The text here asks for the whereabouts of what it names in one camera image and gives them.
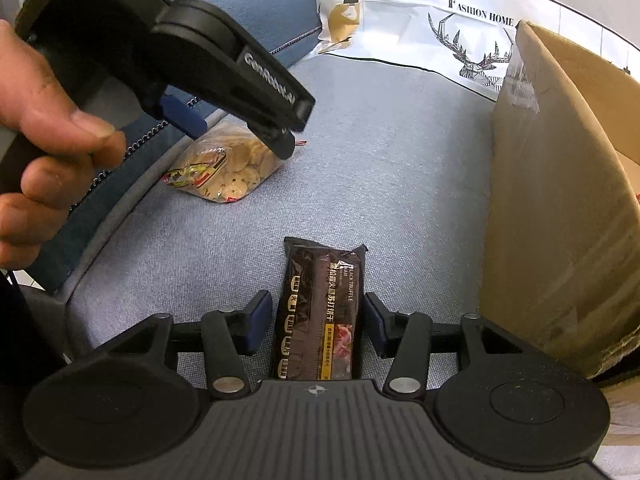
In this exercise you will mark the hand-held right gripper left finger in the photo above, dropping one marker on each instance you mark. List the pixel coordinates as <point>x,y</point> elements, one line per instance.
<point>260,320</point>

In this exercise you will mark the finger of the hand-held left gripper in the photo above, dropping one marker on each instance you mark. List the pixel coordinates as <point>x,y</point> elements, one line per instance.
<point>180,115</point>
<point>270,90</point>

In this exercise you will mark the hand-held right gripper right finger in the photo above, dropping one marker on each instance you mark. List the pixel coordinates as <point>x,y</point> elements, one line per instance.
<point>375,320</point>

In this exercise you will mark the dark brown snack packet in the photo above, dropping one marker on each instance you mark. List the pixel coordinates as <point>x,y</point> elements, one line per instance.
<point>320,300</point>

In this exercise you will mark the clear bag of round crackers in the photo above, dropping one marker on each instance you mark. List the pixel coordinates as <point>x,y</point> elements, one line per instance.
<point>235,170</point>

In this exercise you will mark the brown cardboard box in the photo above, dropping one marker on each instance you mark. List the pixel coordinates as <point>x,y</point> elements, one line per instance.
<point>550,210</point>

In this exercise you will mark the person's left hand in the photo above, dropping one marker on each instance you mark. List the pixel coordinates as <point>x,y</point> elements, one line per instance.
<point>35,100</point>

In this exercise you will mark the grey printed sofa cover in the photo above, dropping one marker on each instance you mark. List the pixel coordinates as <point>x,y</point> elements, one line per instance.
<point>375,135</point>

